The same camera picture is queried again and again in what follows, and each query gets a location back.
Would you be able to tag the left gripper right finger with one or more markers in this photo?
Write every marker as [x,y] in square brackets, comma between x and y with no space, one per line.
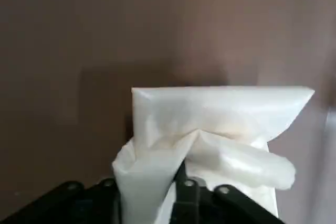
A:
[189,203]

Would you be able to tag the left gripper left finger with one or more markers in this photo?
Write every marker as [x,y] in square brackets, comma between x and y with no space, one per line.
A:
[92,203]

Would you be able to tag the cream tablecloth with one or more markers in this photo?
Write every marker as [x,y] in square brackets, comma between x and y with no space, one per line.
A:
[210,108]

